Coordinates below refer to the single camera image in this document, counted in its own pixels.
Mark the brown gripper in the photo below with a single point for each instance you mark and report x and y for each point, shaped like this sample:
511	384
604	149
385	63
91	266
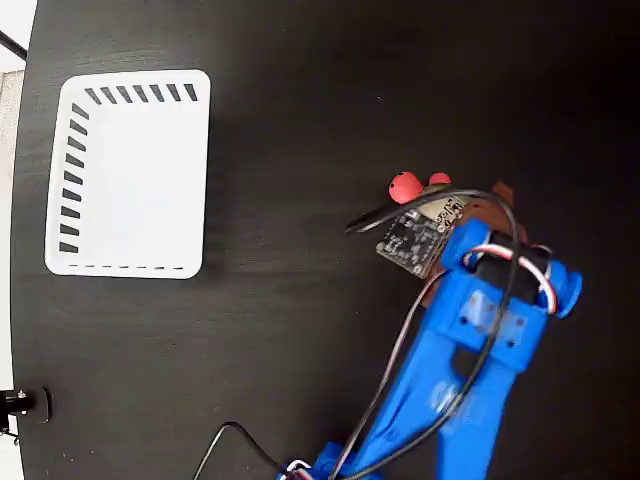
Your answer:
503	196

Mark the red turtle toy grey shell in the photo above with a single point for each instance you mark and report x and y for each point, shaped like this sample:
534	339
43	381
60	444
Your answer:
404	186

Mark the white plastic basket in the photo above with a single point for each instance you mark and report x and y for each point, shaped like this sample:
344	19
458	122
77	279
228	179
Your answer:
150	190

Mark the black metal rod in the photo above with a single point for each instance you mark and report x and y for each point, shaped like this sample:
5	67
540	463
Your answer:
12	45

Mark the black table clamp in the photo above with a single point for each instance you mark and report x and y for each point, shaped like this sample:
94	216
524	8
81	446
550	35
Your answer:
15	402

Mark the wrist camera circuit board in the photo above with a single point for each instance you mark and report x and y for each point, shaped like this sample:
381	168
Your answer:
412	242

